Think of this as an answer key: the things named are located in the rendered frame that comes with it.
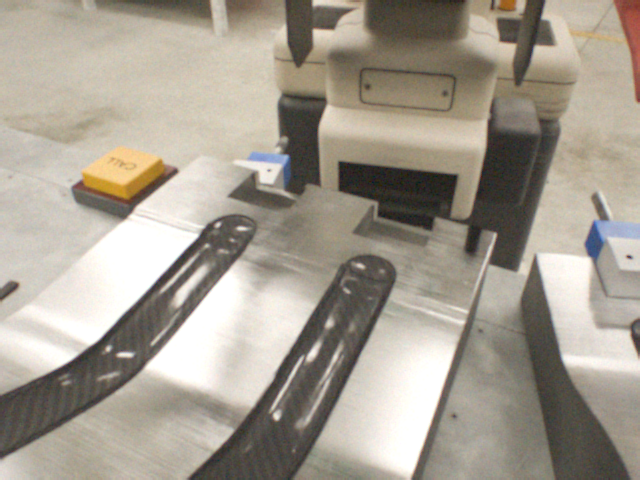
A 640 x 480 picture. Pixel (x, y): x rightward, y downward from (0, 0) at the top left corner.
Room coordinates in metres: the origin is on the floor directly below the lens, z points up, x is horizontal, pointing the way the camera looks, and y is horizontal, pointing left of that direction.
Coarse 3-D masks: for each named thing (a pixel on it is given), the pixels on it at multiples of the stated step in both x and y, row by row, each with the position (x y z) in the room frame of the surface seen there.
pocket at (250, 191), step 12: (252, 180) 0.38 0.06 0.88; (240, 192) 0.37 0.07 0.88; (252, 192) 0.38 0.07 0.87; (264, 192) 0.38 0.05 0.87; (276, 192) 0.38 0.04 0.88; (288, 192) 0.38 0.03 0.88; (252, 204) 0.38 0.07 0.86; (264, 204) 0.38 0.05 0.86; (276, 204) 0.37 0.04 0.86; (288, 204) 0.37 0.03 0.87
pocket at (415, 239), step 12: (372, 216) 0.34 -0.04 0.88; (360, 228) 0.32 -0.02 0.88; (372, 228) 0.34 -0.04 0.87; (384, 228) 0.33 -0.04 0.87; (396, 228) 0.33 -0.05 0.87; (408, 228) 0.33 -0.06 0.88; (384, 240) 0.33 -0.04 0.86; (396, 240) 0.33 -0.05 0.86; (408, 240) 0.32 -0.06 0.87; (420, 240) 0.32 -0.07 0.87; (420, 252) 0.31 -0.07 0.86
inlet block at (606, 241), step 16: (608, 208) 0.37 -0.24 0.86; (592, 224) 0.34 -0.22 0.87; (608, 224) 0.34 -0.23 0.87; (624, 224) 0.34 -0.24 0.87; (592, 240) 0.33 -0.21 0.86; (608, 240) 0.30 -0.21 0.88; (624, 240) 0.30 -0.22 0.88; (592, 256) 0.32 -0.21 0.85; (608, 256) 0.29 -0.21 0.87; (624, 256) 0.29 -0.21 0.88; (608, 272) 0.28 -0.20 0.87; (624, 272) 0.27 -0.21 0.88; (608, 288) 0.28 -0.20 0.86; (624, 288) 0.27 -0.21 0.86
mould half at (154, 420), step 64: (192, 192) 0.35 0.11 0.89; (320, 192) 0.35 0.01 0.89; (128, 256) 0.28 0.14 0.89; (256, 256) 0.28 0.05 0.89; (320, 256) 0.28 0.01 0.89; (384, 256) 0.28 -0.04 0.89; (448, 256) 0.28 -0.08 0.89; (64, 320) 0.22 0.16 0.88; (192, 320) 0.22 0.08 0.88; (256, 320) 0.22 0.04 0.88; (384, 320) 0.22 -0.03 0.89; (448, 320) 0.22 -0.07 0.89; (0, 384) 0.16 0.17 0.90; (128, 384) 0.18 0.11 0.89; (192, 384) 0.18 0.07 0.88; (256, 384) 0.18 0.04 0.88; (384, 384) 0.18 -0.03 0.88; (448, 384) 0.20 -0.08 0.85; (64, 448) 0.13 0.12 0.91; (128, 448) 0.13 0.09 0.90; (192, 448) 0.13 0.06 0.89; (320, 448) 0.14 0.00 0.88; (384, 448) 0.14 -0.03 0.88
